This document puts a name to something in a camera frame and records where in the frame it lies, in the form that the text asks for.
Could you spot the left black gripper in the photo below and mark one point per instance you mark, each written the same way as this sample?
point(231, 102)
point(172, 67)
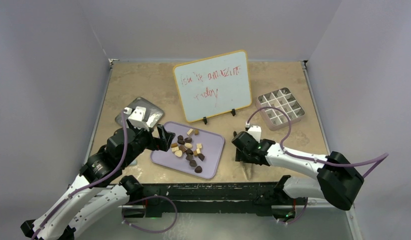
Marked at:
point(163, 142)

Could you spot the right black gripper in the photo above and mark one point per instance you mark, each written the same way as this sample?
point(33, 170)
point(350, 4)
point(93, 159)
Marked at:
point(241, 156)

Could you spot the metal tweezers black tips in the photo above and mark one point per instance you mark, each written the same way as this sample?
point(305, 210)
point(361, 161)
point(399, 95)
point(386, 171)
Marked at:
point(247, 168)

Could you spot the lilac plastic tray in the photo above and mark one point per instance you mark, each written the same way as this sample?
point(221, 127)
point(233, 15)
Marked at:
point(212, 147)

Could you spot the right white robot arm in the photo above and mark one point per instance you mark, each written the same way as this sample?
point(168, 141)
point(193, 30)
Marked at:
point(325, 177)

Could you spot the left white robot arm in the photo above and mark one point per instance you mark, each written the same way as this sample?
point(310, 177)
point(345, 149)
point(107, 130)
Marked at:
point(74, 209)

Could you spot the white heart chocolate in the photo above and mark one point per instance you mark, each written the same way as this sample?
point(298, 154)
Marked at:
point(178, 153)

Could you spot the dark round chocolate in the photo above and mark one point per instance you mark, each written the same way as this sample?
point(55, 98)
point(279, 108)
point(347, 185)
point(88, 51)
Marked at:
point(188, 140)

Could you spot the dark heart chocolate front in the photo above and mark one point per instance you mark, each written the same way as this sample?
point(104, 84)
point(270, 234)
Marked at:
point(198, 169)

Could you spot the silver metal box lid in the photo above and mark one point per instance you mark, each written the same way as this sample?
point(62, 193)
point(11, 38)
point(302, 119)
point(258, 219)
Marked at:
point(153, 112)

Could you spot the light blue marker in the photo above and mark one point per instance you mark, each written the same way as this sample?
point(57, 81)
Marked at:
point(134, 162)

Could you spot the yellow framed whiteboard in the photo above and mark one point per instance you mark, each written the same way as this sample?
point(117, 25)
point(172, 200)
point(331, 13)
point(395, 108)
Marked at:
point(214, 85)

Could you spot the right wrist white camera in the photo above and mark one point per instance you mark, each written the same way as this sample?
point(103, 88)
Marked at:
point(254, 130)

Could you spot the wrist white camera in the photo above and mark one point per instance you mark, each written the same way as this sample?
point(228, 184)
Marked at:
point(254, 130)
point(135, 118)

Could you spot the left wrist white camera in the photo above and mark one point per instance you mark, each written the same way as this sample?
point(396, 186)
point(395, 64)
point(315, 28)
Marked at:
point(135, 118)

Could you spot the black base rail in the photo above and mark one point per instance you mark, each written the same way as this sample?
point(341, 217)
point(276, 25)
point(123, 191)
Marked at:
point(259, 198)

